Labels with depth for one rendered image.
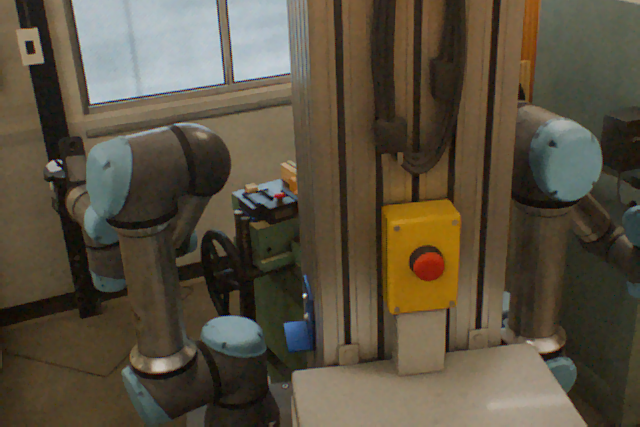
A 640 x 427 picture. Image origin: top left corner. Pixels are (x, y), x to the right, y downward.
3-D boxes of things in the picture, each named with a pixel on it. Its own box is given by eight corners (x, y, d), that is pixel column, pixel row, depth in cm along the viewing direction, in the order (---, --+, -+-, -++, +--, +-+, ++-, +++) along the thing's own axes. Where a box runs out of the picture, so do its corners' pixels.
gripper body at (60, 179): (49, 206, 167) (66, 226, 158) (47, 168, 164) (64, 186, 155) (84, 200, 171) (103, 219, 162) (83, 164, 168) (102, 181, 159)
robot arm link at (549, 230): (528, 360, 152) (551, 96, 129) (579, 408, 139) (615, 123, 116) (475, 377, 148) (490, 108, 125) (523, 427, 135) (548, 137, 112)
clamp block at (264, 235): (235, 238, 213) (232, 209, 209) (278, 225, 219) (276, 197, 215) (260, 260, 201) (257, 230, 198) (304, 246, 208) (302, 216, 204)
